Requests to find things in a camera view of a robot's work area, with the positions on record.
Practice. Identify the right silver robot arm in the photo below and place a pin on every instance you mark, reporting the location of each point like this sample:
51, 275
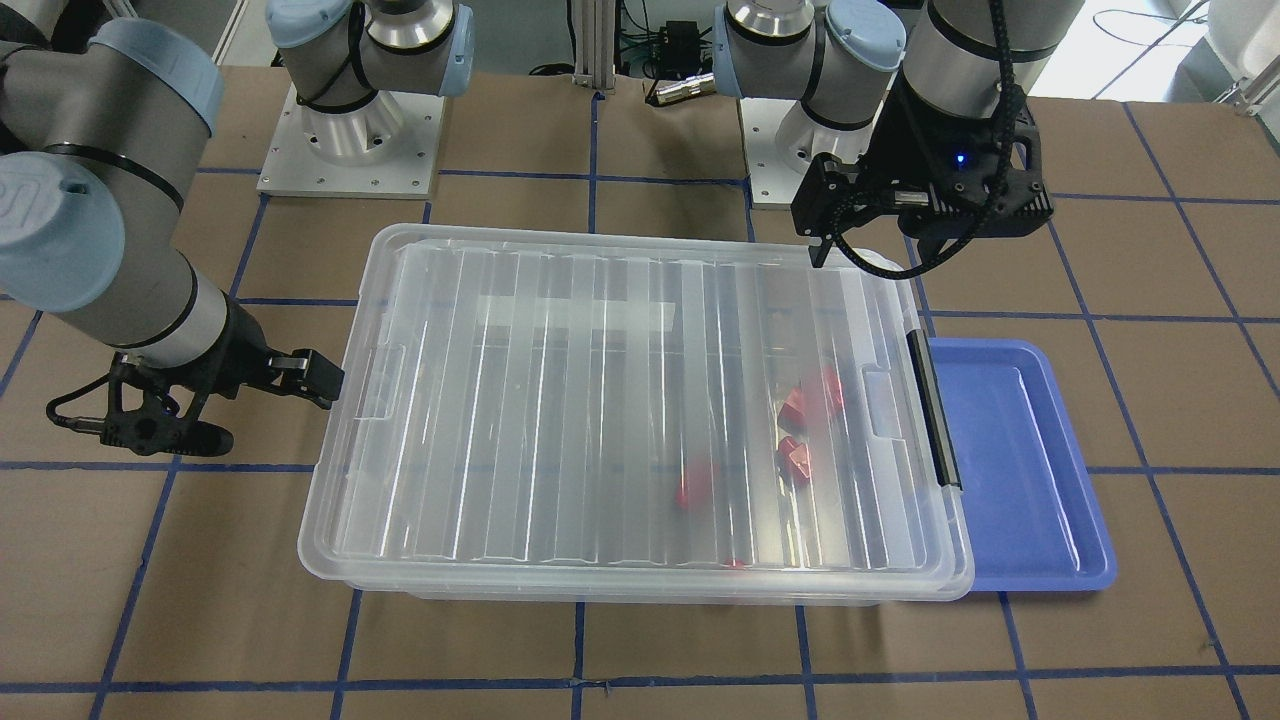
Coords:
101, 146

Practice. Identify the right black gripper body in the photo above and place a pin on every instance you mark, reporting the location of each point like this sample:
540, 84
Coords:
232, 347

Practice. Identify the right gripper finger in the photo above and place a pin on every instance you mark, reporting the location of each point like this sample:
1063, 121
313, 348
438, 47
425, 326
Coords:
305, 398
304, 367

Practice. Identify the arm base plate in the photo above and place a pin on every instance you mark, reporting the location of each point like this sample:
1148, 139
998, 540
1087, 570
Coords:
386, 150
780, 141

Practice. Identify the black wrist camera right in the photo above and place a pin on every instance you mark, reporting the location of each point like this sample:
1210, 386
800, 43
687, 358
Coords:
150, 410

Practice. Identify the clear plastic box lid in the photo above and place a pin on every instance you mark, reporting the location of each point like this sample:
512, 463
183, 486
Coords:
630, 400

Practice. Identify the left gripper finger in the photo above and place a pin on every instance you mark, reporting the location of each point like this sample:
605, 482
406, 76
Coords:
819, 203
863, 195

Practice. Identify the clear plastic storage box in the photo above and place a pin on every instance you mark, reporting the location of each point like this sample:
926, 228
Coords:
650, 580

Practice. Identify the blue plastic tray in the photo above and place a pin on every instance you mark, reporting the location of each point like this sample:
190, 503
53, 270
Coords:
1033, 518

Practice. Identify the black box latch handle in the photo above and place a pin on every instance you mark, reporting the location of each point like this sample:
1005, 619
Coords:
940, 441

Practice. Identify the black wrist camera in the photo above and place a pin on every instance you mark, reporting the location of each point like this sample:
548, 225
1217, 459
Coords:
150, 410
1017, 201

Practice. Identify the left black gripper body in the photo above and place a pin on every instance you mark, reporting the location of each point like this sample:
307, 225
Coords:
922, 130

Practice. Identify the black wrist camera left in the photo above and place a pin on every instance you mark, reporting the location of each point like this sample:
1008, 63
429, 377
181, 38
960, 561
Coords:
1017, 201

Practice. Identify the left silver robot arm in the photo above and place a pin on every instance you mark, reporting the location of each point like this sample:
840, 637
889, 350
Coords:
840, 59

